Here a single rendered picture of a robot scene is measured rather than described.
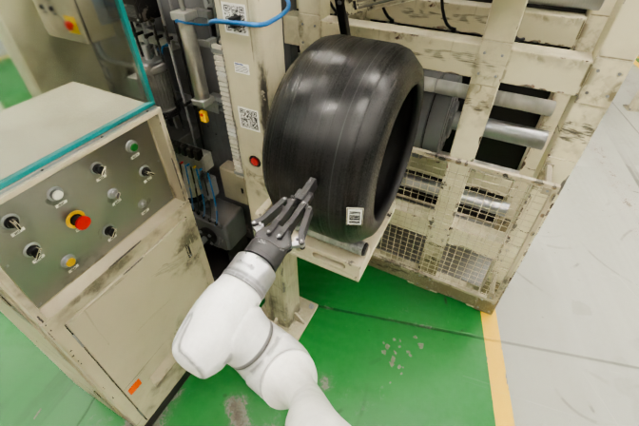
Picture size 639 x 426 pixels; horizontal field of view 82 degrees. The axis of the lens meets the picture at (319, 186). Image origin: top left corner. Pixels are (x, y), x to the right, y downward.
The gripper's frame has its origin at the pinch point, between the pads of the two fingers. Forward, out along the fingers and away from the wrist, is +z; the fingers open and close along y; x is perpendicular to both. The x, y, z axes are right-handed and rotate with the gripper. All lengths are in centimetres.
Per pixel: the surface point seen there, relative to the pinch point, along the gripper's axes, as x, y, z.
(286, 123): -9.7, 9.7, 10.0
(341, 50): -18.7, 4.4, 29.9
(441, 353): 129, -46, 30
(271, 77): -7.1, 26.6, 29.6
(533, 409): 128, -88, 24
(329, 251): 39.1, 0.9, 9.7
